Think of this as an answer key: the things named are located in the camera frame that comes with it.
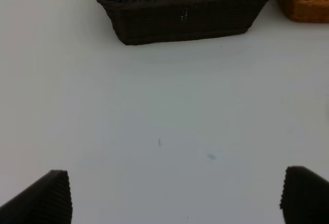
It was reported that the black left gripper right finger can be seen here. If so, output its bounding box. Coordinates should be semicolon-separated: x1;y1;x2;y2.
280;166;328;224

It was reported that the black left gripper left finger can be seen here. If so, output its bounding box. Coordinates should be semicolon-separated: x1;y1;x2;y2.
1;170;72;223

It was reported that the dark brown wicker basket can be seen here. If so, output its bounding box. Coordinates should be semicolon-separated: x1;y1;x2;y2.
96;0;269;45

